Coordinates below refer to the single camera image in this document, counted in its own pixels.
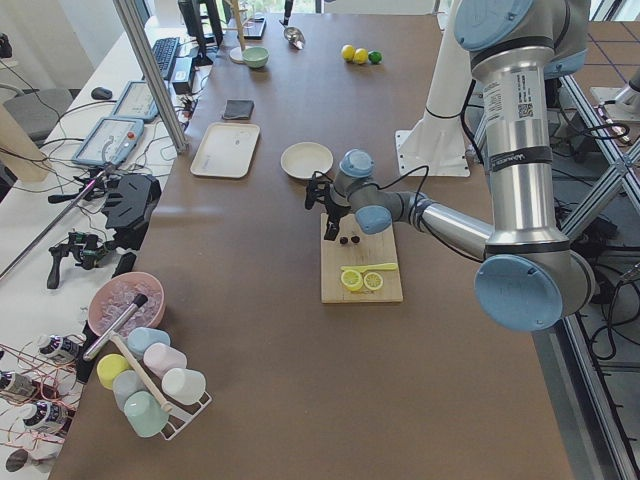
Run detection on pink ice bowl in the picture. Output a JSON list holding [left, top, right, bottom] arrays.
[[88, 272, 166, 337]]

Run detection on cream round plate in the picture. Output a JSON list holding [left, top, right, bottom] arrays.
[[280, 142, 333, 180]]

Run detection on black keyboard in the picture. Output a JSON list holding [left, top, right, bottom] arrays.
[[152, 37, 180, 80]]

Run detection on black perforated bracket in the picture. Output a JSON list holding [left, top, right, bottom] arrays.
[[101, 173, 161, 250]]

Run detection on cream rabbit tray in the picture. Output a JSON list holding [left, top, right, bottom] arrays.
[[190, 122, 260, 179]]

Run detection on green lime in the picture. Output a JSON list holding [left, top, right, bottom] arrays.
[[368, 50, 382, 65]]

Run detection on blue plastic cup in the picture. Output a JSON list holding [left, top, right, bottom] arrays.
[[126, 327, 171, 360]]

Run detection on green bowl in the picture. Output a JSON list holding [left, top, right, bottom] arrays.
[[242, 46, 269, 69]]

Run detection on grey folded cloth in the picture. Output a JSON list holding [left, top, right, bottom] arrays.
[[222, 99, 254, 120]]

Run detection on pink plastic cup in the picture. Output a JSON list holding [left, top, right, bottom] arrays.
[[143, 342, 187, 378]]

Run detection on white wire cup rack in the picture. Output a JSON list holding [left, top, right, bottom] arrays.
[[108, 333, 213, 442]]

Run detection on white plastic cup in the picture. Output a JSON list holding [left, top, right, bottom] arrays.
[[161, 368, 206, 405]]

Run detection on black computer mouse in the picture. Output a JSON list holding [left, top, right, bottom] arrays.
[[91, 87, 113, 100]]

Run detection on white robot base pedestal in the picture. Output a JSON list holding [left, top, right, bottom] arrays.
[[395, 1, 472, 177]]

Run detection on lemon slice small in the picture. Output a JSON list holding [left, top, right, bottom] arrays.
[[340, 269, 364, 292]]

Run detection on yellow plastic cup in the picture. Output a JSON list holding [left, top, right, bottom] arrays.
[[97, 353, 131, 390]]

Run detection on teach pendant near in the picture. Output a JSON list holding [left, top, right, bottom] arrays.
[[71, 116, 144, 167]]

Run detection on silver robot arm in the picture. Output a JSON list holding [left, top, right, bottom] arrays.
[[305, 1, 595, 331]]

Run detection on yellow lemon near lime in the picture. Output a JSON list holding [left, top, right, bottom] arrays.
[[352, 48, 369, 65]]

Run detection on lemon slice large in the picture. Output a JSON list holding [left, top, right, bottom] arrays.
[[363, 271, 384, 291]]

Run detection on metal tongs in ice bowl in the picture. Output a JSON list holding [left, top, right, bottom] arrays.
[[82, 293, 148, 362]]

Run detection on yellow plastic knife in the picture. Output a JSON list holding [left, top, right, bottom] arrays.
[[340, 262, 398, 273]]

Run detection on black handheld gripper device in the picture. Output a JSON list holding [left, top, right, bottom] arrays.
[[47, 231, 116, 289]]

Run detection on metal scoop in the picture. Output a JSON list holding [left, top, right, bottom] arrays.
[[284, 26, 306, 50]]

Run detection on yellow lemon outer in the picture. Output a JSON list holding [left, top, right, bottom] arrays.
[[341, 44, 356, 63]]

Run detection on aluminium frame post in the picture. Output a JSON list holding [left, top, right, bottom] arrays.
[[113, 0, 188, 154]]

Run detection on round wooden stand base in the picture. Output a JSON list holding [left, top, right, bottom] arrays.
[[229, 46, 245, 64]]

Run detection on mint green plastic cup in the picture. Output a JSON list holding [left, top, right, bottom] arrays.
[[124, 391, 169, 438]]

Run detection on grey plastic cup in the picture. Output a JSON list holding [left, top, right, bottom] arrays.
[[112, 370, 146, 411]]

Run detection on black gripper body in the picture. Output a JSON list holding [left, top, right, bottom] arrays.
[[304, 171, 350, 223]]

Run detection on wooden cutting board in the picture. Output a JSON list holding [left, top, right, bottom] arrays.
[[321, 214, 403, 304]]

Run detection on teach pendant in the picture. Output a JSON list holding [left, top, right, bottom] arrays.
[[71, 116, 144, 167], [111, 81, 159, 123]]

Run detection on teach pendant far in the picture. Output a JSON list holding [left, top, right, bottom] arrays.
[[111, 81, 159, 123]]

